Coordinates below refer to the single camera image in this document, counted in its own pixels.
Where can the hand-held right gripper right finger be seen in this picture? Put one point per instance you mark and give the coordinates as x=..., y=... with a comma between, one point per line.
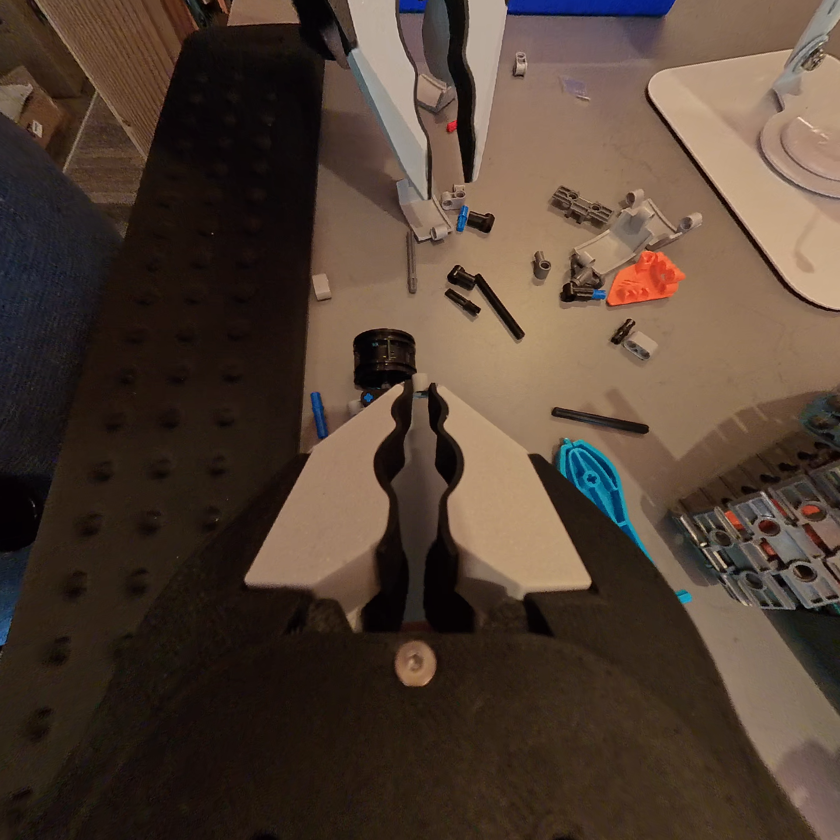
x=518, y=525

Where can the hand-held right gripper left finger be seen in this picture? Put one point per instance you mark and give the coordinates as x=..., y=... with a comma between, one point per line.
x=321, y=525

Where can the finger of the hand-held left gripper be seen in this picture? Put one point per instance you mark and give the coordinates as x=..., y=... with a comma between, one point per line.
x=380, y=59
x=489, y=65

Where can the blue long pin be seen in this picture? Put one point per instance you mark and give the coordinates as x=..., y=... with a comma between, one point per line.
x=319, y=415

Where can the black elbow with blue pin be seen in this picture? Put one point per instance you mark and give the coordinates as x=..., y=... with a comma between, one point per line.
x=482, y=221
x=577, y=293

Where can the black wheel hub assembly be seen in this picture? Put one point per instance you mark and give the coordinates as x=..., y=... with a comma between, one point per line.
x=384, y=354

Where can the light grey perpendicular connector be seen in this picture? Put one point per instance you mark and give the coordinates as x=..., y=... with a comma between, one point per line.
x=520, y=65
x=454, y=197

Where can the blue brick separator tool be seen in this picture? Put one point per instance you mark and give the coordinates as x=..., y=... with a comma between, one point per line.
x=590, y=476

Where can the small clear plastic scrap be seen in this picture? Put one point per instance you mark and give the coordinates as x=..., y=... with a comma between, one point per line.
x=574, y=88

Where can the long black axle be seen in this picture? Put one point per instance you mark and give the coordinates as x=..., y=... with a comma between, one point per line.
x=600, y=420

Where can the small grey curved panel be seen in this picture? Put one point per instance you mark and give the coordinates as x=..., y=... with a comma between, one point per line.
x=423, y=216

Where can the dark grey flat connector plate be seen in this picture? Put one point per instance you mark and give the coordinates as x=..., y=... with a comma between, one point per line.
x=581, y=205

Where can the grey axle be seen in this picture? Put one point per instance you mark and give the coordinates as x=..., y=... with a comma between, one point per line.
x=411, y=262

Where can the dark grey tube connector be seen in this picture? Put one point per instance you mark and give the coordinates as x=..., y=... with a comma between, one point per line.
x=542, y=266

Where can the short black connector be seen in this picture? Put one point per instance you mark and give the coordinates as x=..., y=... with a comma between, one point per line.
x=459, y=275

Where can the wooden slatted cabinet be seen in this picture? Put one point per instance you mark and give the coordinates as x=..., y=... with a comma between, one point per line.
x=111, y=59

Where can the light grey two-hole beam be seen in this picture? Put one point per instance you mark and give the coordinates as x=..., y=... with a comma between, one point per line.
x=642, y=346

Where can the small black pin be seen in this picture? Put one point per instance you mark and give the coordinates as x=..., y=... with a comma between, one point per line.
x=622, y=331

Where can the short black axle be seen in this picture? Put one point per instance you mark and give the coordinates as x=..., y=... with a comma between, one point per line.
x=499, y=305

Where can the dark grey claw joint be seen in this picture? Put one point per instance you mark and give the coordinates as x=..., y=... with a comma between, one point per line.
x=583, y=270

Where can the black axle pin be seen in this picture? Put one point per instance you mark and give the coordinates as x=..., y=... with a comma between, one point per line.
x=463, y=302

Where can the small light grey block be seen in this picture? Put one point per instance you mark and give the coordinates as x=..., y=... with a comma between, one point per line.
x=321, y=287

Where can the tracked toy vehicle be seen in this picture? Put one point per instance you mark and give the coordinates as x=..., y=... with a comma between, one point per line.
x=768, y=538

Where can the orange wedge panel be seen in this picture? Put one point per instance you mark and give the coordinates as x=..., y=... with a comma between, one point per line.
x=643, y=282

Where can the brown cardboard box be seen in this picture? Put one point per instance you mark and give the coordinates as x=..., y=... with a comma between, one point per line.
x=39, y=111

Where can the clear round disc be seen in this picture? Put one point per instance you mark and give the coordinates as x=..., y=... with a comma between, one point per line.
x=807, y=157

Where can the small grey bracket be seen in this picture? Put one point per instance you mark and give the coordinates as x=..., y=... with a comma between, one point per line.
x=434, y=98

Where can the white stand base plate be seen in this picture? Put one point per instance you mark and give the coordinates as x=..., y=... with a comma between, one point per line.
x=722, y=131

